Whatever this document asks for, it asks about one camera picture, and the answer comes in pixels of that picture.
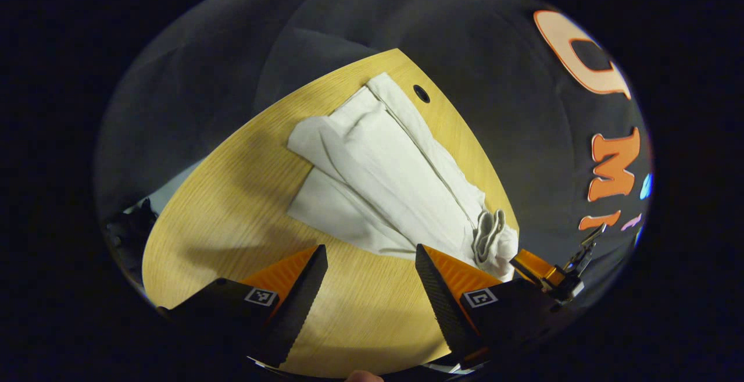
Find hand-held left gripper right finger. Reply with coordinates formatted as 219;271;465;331
415;244;573;371

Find white jeans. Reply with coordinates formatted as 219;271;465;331
287;72;520;282

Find black backdrop cloth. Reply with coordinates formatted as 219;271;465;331
96;0;652;313

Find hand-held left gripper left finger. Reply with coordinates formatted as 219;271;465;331
156;244;329;368

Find dark bundle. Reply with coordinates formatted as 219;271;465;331
108;199;158;266

